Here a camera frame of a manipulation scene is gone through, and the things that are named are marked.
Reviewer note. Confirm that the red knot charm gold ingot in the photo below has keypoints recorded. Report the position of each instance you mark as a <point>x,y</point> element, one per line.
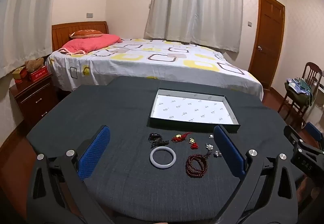
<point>177,138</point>

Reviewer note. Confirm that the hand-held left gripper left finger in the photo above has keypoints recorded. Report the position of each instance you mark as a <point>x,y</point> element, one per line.
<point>95,148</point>

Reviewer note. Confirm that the wooden door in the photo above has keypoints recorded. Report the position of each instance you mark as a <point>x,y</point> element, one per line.
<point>268,36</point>

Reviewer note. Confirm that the pile of clothes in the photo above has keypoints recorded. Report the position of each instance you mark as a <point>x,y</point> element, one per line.
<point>298,91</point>

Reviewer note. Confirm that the white desk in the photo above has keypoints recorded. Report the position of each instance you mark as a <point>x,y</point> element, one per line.
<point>320,97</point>

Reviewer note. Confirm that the red gift box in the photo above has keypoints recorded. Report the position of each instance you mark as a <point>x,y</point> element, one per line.
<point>38,74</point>

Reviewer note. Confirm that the white jade bangle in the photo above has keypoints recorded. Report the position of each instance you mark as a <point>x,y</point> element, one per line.
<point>151,158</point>

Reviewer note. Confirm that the pink pillow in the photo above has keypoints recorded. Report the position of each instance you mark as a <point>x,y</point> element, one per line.
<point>88,42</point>

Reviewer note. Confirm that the white side curtain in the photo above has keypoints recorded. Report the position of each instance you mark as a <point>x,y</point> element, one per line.
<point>25,11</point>

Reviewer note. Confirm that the small red knot charm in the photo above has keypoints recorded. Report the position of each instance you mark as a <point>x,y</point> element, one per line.
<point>194,146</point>

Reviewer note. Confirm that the white window curtain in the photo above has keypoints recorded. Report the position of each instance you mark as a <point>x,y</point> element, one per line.
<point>197,3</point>

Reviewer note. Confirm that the wooden chair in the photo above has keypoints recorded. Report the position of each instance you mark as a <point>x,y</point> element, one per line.
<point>312,69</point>

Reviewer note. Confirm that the orange pillow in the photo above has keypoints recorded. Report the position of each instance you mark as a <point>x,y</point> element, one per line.
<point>86,33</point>

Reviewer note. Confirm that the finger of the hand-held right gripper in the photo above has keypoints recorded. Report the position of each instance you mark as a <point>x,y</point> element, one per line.
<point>291,135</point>
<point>313,132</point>

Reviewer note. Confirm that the grey wall switch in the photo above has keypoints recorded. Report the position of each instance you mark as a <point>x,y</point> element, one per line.
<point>89,15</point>

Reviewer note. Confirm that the brown teddy bear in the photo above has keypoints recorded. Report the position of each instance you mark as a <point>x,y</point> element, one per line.
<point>34,64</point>

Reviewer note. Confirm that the wooden headboard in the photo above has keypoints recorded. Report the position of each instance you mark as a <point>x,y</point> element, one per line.
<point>63,31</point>

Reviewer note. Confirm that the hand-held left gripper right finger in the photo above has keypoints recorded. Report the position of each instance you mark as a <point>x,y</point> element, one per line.
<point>229,148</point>

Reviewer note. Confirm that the bed with patterned sheet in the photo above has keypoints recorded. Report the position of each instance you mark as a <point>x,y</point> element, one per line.
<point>164,61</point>

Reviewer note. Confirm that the wooden nightstand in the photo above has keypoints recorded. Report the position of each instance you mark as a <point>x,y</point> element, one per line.
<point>33,97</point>

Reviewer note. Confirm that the shallow grey box tray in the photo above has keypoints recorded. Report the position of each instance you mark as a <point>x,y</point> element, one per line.
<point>192,110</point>

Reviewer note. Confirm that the gold gift box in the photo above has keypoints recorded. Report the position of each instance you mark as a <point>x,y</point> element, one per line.
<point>19,73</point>

